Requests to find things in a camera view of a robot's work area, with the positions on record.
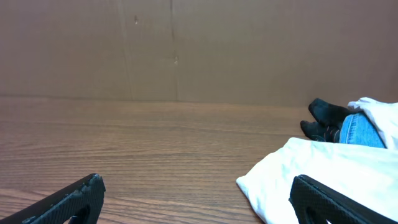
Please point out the black garment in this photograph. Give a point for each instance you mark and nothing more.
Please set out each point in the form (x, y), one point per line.
(332, 123)

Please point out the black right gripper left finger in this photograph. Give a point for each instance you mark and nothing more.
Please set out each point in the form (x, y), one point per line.
(78, 203)

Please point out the beige shorts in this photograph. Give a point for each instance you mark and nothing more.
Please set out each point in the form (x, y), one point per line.
(367, 175)

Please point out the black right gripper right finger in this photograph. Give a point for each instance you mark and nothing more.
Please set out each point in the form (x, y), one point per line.
(316, 203)

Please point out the blue denim jeans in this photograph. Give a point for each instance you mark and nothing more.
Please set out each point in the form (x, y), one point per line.
(357, 129)

